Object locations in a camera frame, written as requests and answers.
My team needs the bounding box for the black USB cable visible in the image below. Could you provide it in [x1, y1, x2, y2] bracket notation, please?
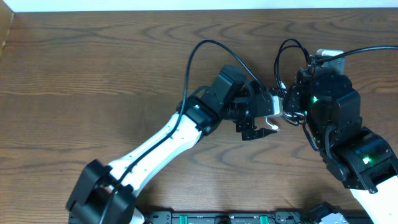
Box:
[273, 38, 312, 127]

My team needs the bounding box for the white USB cable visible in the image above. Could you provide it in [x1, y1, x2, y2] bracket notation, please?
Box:
[264, 80, 287, 131]

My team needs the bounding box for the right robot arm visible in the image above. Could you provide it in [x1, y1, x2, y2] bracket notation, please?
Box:
[284, 68, 397, 223]

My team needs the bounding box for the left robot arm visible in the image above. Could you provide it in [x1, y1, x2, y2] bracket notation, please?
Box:
[66, 65, 282, 224]

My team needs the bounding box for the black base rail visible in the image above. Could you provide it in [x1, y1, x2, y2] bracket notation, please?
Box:
[144, 211, 373, 224]

